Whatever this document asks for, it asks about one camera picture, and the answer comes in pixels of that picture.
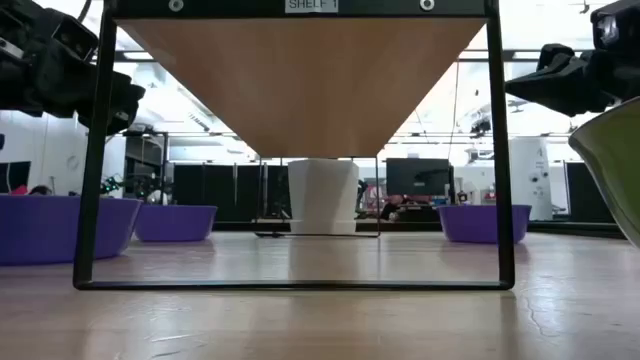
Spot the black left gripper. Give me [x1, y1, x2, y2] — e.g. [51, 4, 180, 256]
[0, 0, 147, 136]

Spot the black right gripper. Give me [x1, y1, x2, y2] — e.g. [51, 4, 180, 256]
[504, 43, 640, 118]

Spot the floral ceramic mini bowl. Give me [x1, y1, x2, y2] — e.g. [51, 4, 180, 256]
[567, 96, 640, 250]

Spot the blue plastic mini bowl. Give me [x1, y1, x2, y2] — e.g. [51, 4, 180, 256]
[436, 203, 533, 245]
[133, 204, 219, 244]
[0, 194, 144, 267]

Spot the black equipment rack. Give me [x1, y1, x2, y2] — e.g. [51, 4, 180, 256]
[123, 131, 170, 202]

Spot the white cylindrical machine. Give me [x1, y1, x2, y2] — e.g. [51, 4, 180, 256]
[508, 136, 554, 222]

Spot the black partition panel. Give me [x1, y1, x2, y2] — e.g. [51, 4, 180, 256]
[172, 161, 292, 224]
[564, 160, 617, 224]

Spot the black computer monitor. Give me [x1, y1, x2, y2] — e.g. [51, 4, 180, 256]
[385, 157, 454, 198]

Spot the white shelf label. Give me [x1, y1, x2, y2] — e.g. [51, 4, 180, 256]
[284, 0, 340, 15]

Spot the person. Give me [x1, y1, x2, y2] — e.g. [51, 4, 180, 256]
[379, 194, 417, 223]

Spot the white hexagonal plant pot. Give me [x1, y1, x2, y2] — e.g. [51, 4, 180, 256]
[286, 158, 361, 236]

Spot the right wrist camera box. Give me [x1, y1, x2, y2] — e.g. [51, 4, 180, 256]
[589, 0, 640, 52]

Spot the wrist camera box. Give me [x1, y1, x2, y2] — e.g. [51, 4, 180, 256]
[51, 14, 100, 64]
[589, 0, 640, 52]

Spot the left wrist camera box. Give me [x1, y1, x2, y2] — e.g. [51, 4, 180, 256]
[51, 14, 100, 64]

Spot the black metal table frame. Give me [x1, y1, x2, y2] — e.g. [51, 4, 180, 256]
[212, 219, 626, 240]

